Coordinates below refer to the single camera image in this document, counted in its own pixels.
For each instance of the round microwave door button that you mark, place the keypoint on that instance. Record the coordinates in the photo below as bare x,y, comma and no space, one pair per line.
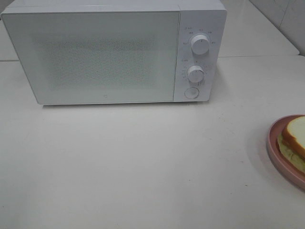
191,93

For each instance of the white bread sandwich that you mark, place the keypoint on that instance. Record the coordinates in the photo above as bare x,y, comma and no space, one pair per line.
291,142

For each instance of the pink round plate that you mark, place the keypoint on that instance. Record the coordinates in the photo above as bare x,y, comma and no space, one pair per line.
283,166

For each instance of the white microwave door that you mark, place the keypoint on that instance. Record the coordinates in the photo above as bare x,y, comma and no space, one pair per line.
95,58

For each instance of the lower white microwave knob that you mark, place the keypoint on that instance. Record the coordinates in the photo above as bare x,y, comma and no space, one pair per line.
195,74

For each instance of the white microwave knob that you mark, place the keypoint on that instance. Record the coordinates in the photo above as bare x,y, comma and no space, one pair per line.
195,74
200,43

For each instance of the upper white microwave knob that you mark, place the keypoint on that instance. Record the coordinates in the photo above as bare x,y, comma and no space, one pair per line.
200,43

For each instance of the white microwave oven body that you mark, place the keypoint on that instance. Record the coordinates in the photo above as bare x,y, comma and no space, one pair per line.
196,16

